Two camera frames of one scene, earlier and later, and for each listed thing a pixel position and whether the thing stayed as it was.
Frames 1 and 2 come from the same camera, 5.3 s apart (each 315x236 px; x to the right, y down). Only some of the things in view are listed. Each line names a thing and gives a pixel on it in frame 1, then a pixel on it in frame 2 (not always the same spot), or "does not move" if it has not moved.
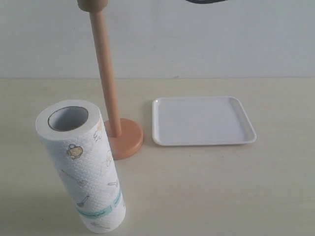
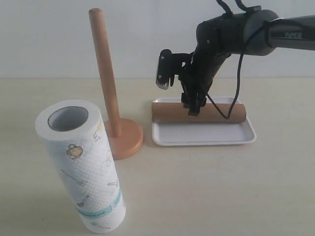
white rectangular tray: (200, 120) does not move
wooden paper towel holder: (125, 136) does not move
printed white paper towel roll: (75, 132) does not move
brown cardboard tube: (92, 6) to (176, 113)
